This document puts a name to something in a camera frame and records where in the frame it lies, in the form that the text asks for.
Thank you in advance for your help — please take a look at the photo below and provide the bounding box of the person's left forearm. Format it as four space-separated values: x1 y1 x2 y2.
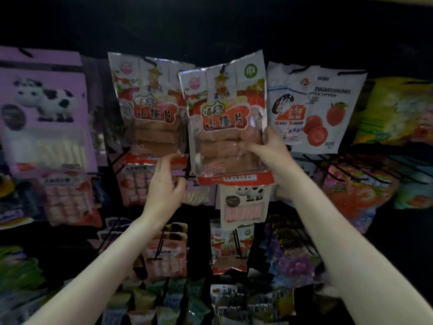
23 213 170 325

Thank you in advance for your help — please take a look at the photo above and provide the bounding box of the white red fruit bag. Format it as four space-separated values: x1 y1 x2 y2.
299 67 368 154

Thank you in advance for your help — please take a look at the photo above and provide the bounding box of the row of small yellow pouches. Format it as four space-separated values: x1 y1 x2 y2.
210 267 299 325

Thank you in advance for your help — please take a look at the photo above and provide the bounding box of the yellow marshmallow bag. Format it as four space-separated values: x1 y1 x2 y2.
355 78 433 145

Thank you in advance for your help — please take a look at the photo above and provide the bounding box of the White Rabbit candy bag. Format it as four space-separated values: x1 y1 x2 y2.
267 62 319 145

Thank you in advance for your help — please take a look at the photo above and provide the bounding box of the person's right hand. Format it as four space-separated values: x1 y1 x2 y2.
245 125 302 181

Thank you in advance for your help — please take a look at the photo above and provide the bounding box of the purple grape jelly bag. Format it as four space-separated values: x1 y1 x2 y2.
267 230 319 282

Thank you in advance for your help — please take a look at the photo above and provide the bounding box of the person's right forearm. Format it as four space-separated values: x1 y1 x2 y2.
274 166 433 325

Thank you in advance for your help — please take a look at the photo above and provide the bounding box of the pink marshmallow packet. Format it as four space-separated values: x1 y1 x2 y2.
0 64 99 179

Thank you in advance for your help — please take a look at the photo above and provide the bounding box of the person's left hand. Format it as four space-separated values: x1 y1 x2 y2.
141 153 188 228

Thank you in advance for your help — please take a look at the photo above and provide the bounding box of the strawberry jelly bag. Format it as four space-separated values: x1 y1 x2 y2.
323 159 400 234

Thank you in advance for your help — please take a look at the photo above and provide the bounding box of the row of pale green pouches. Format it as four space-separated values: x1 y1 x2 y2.
101 277 211 325

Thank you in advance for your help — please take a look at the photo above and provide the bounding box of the cream cow candy bag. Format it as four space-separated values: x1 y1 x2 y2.
218 182 273 232

